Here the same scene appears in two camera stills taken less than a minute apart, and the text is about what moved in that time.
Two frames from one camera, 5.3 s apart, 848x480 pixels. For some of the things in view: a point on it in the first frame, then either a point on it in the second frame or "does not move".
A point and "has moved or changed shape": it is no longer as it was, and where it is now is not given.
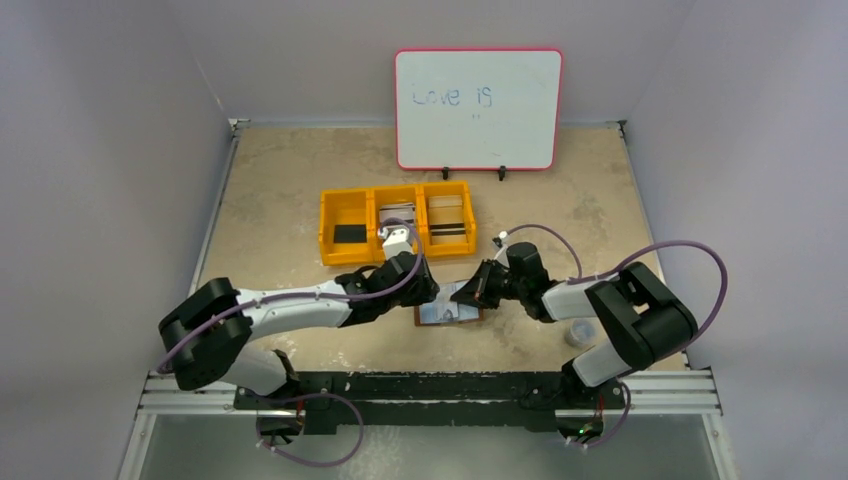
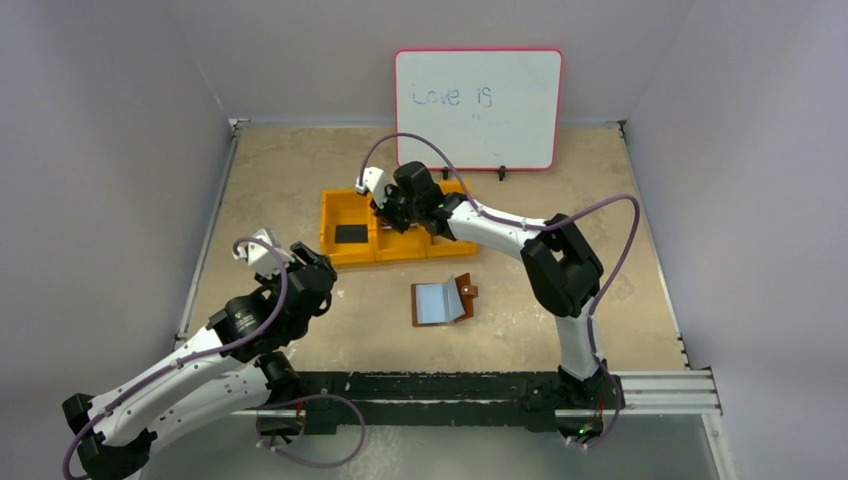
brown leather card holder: x=445 y=311 has moved or changed shape
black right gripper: x=493 y=283 -> x=395 y=211
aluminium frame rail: x=668 y=394 does not move
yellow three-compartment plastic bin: x=350 y=220 does not move
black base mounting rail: x=435 y=402 does not move
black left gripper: x=424 y=292 -> x=306 y=255
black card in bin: x=350 y=233 does not move
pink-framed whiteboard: x=477 y=109 does not move
